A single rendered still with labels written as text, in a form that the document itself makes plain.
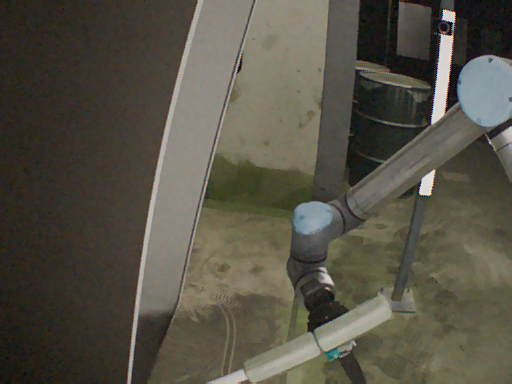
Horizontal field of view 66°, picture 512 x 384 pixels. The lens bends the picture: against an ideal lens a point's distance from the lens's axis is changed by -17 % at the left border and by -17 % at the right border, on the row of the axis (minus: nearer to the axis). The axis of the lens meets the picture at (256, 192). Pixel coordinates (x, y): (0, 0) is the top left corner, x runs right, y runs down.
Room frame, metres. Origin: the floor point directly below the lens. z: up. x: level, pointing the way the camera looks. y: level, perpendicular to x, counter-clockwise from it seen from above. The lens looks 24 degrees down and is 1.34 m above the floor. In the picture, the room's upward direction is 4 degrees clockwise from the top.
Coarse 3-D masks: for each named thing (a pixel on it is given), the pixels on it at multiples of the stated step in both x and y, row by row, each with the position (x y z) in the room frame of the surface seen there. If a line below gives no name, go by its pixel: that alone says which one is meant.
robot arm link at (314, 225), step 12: (300, 204) 1.01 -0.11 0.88; (312, 204) 1.01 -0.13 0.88; (324, 204) 1.00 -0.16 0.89; (300, 216) 0.96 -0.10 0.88; (312, 216) 0.95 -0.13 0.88; (324, 216) 0.95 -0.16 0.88; (336, 216) 0.99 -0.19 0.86; (300, 228) 0.94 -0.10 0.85; (312, 228) 0.93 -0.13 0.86; (324, 228) 0.94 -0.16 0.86; (336, 228) 0.98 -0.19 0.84; (300, 240) 0.94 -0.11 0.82; (312, 240) 0.93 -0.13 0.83; (324, 240) 0.94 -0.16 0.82; (300, 252) 0.94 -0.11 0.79; (312, 252) 0.93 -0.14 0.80; (324, 252) 0.95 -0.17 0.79; (312, 264) 0.93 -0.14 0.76
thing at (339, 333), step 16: (368, 304) 0.68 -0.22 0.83; (384, 304) 0.68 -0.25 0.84; (336, 320) 0.68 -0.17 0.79; (352, 320) 0.67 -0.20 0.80; (368, 320) 0.66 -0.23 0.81; (384, 320) 0.67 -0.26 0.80; (304, 336) 0.67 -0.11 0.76; (320, 336) 0.66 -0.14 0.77; (336, 336) 0.65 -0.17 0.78; (352, 336) 0.65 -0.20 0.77; (272, 352) 0.66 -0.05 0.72; (288, 352) 0.64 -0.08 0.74; (304, 352) 0.64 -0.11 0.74; (320, 352) 0.65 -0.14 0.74; (352, 352) 0.67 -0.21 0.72; (256, 368) 0.63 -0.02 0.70; (272, 368) 0.63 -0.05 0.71; (288, 368) 0.63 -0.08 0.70; (352, 368) 0.66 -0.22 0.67
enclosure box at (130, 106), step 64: (0, 0) 0.54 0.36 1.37; (64, 0) 0.53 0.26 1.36; (128, 0) 0.53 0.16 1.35; (192, 0) 0.52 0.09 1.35; (256, 0) 1.10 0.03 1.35; (0, 64) 0.54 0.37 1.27; (64, 64) 0.53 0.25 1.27; (128, 64) 0.53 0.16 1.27; (192, 64) 1.13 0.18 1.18; (0, 128) 0.54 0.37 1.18; (64, 128) 0.53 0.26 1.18; (128, 128) 0.53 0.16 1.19; (192, 128) 1.13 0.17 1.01; (0, 192) 0.54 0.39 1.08; (64, 192) 0.53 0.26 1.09; (128, 192) 0.53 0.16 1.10; (192, 192) 1.13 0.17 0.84; (0, 256) 0.55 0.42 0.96; (64, 256) 0.53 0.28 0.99; (128, 256) 0.53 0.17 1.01; (0, 320) 0.55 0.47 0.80; (64, 320) 0.54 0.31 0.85; (128, 320) 0.53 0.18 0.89
